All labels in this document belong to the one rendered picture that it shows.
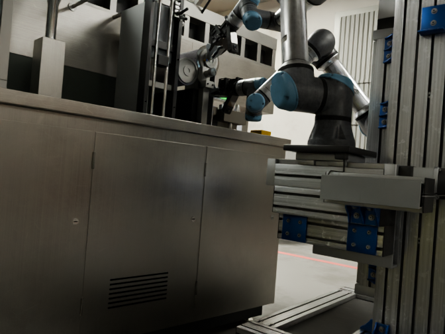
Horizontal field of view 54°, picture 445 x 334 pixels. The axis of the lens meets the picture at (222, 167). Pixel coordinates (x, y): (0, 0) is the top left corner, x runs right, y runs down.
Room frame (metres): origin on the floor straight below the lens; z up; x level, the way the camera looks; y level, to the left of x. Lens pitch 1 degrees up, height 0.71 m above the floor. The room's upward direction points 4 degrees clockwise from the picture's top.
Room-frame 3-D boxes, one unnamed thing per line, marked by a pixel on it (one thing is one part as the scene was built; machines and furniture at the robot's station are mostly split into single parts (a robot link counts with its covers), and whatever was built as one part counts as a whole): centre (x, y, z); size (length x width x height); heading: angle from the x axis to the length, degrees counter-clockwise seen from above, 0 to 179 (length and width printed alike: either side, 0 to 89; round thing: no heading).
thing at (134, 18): (1.98, 0.46, 1.17); 0.34 x 0.05 x 0.54; 44
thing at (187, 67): (2.10, 0.28, 1.17); 0.26 x 0.12 x 0.12; 44
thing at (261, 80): (1.94, -0.12, 1.11); 0.11 x 0.08 x 0.09; 44
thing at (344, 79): (1.40, -0.34, 0.98); 0.13 x 0.12 x 0.14; 107
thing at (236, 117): (2.33, 0.09, 1.00); 0.40 x 0.16 x 0.06; 44
